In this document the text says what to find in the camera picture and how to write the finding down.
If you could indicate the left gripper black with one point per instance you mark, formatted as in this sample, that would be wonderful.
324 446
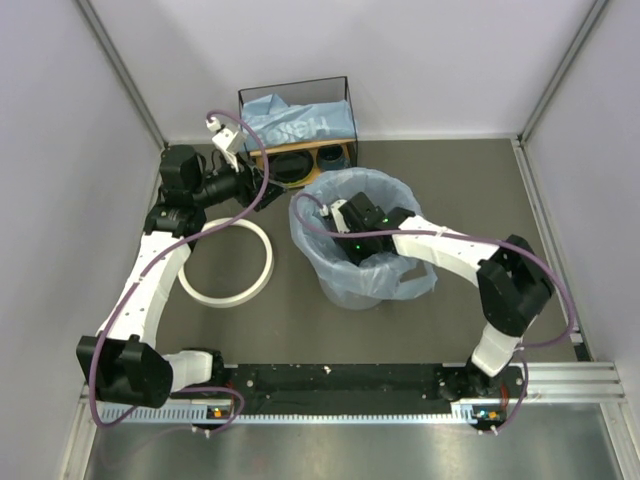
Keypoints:
249 183

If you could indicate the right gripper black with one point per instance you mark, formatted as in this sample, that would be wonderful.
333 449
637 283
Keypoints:
344 242

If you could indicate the light blue trash bag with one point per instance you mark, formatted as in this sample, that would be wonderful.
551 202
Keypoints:
277 123
414 278

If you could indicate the white grey trash bin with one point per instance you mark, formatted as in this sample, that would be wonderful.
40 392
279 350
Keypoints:
358 290

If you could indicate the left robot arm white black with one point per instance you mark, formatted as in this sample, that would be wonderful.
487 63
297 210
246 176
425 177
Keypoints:
120 362

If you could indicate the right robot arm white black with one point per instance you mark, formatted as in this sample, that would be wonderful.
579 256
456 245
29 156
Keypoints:
513 288

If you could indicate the black plate green rim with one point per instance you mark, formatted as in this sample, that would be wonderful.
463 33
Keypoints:
291 167

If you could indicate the dark blue mug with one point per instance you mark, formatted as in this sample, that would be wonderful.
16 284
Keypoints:
332 157

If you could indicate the black wire wooden shelf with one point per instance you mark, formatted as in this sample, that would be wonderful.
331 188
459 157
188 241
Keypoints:
328 89

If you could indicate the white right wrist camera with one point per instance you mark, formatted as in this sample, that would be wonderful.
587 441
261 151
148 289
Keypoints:
333 216

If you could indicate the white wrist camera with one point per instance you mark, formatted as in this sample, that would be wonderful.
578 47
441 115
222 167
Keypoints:
227 139
333 216

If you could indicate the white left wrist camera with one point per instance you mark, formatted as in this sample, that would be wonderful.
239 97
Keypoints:
227 139

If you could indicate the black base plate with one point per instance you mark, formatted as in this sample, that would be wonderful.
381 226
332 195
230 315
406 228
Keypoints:
365 388

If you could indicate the slotted grey cable duct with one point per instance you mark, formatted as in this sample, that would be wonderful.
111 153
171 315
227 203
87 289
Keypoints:
215 412

